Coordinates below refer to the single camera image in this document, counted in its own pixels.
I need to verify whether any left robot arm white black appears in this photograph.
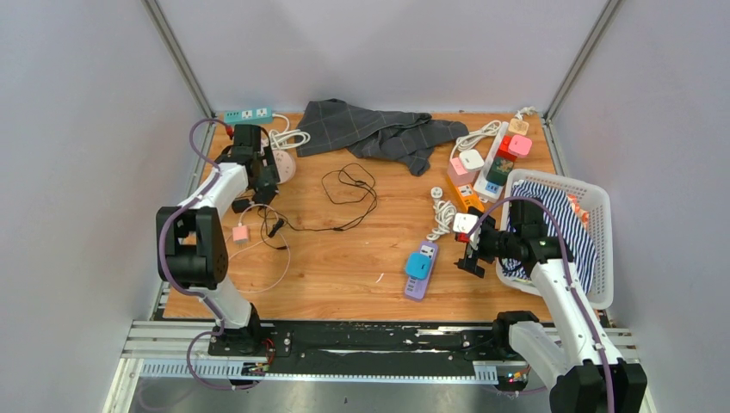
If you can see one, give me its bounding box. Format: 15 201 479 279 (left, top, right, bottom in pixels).
156 124 280 355

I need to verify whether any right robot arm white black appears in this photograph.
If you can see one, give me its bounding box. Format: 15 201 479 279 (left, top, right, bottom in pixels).
452 196 648 412

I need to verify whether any pink USB charger plug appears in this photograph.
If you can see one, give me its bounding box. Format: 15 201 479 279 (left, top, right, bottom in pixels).
232 225 250 244

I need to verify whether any round pink power socket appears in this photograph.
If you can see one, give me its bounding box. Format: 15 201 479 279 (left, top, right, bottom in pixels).
273 150 296 184

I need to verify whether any white coiled cord back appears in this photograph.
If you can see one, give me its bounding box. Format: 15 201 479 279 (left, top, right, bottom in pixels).
449 120 502 161

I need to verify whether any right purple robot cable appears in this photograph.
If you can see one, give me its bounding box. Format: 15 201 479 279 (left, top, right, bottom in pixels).
455 196 617 413

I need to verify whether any blue white striped cloth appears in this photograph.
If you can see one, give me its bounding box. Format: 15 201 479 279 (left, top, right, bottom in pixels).
511 180 597 293

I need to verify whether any white plastic basket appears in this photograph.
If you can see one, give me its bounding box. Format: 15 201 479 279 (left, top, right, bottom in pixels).
501 169 614 310

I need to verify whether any dark grey checked cloth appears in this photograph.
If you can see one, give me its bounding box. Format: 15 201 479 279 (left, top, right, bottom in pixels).
296 99 467 176

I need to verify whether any dark green plug adapter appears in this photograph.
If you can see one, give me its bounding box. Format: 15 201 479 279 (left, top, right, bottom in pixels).
486 157 514 187

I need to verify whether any teal power strip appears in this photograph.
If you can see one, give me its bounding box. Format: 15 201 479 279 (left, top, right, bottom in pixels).
223 108 274 126

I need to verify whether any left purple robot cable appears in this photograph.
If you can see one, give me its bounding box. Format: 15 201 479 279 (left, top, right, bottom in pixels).
158 118 257 391

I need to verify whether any long white power strip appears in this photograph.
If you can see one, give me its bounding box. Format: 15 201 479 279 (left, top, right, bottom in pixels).
473 121 508 203

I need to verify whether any beige tag adapter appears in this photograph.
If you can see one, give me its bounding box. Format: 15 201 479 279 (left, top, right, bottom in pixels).
506 118 529 136

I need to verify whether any purple USB power strip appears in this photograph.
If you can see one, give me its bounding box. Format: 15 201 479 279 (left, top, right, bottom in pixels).
404 241 438 302

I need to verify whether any black power adapter brick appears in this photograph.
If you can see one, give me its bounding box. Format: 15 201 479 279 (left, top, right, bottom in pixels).
254 170 279 198

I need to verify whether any white square plug adapter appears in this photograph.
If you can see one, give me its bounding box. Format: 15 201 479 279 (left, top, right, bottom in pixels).
459 149 485 172

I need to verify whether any pink square plug adapter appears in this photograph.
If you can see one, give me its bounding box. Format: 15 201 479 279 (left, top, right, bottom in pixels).
507 134 533 157

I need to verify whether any black mounting base rail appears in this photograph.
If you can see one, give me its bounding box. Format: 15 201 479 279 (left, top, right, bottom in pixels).
207 318 550 378

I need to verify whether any white power cord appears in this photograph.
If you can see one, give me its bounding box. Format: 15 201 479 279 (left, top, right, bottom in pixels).
264 113 312 152

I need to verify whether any blue square plug adapter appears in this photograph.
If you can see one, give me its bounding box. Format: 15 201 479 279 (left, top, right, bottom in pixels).
405 252 432 280

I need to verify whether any orange power strip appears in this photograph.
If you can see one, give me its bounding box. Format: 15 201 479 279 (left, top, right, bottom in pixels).
447 177 485 214

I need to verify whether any pink cube socket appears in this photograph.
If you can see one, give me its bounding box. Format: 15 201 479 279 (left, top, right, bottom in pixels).
447 157 474 187

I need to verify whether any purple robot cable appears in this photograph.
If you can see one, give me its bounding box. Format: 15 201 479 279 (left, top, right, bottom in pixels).
158 118 257 391
455 196 617 413

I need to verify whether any thin black adapter cable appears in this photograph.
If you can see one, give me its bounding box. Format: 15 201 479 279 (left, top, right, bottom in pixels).
273 163 379 234

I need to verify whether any black plug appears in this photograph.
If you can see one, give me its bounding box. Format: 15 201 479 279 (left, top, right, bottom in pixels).
231 198 253 214

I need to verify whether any red plug adapter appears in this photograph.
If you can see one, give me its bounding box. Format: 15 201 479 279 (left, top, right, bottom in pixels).
496 136 517 162

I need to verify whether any thin black plug cable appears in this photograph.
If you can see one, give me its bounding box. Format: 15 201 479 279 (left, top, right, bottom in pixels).
253 205 292 252

